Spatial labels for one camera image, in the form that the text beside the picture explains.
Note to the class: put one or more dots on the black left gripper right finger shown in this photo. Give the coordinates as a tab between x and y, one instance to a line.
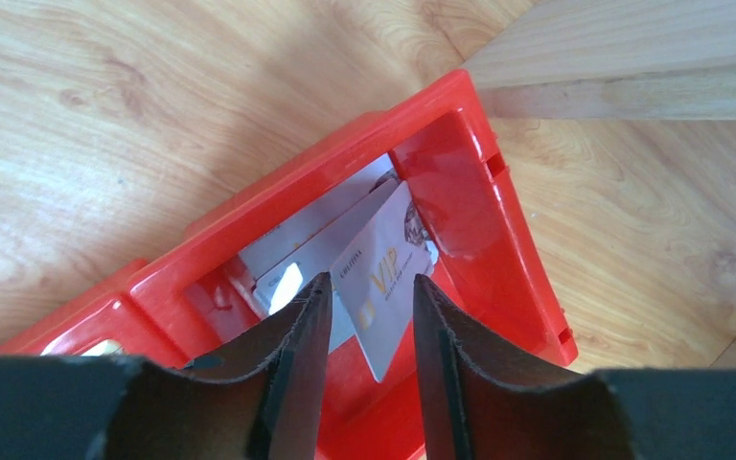
483	397

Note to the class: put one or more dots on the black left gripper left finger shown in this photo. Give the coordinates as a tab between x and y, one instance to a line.
258	396

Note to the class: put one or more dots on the silver VIP card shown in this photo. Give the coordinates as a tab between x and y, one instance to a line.
374	277

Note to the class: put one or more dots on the red plastic bin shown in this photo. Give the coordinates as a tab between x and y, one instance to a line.
103	312
419	188

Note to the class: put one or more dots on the white paper in bin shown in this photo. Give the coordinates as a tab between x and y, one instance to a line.
310	241

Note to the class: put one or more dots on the wooden shelf unit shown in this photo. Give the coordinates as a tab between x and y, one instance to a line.
631	60

